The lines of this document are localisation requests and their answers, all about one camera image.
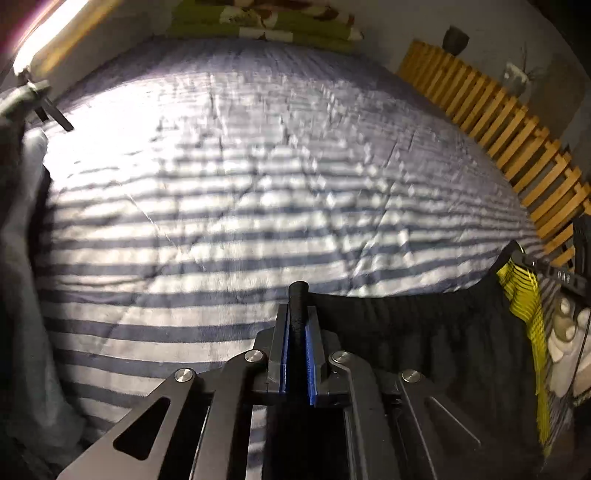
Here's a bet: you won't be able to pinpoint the green patterned pillows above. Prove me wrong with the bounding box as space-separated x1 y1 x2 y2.
166 0 365 52

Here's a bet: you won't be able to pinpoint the black pants with yellow stripes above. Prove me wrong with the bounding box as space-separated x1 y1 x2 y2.
265 240 573 480

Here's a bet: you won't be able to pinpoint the dark ceramic vase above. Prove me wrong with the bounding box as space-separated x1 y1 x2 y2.
442 25 471 57

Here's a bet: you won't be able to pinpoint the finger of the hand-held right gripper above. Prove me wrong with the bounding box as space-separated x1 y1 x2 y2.
510 242 586 291

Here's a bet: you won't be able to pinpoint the white vase with twigs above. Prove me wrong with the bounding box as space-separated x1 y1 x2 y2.
502 44 546 99

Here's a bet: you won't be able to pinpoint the person's right hand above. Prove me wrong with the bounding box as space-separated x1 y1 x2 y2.
546 295 591 398

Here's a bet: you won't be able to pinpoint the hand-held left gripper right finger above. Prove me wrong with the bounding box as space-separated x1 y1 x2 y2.
305 305 491 480

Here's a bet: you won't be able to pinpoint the wooden slatted rack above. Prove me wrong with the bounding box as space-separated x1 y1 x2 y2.
396 40 591 268

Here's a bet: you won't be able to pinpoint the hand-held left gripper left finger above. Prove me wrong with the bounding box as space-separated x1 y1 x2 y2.
55 305 293 480

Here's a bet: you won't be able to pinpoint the blue white striped blanket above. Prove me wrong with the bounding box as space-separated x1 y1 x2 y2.
28 36 552 480

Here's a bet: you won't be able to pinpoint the grey cloth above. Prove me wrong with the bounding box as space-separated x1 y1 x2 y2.
0 124 90 480

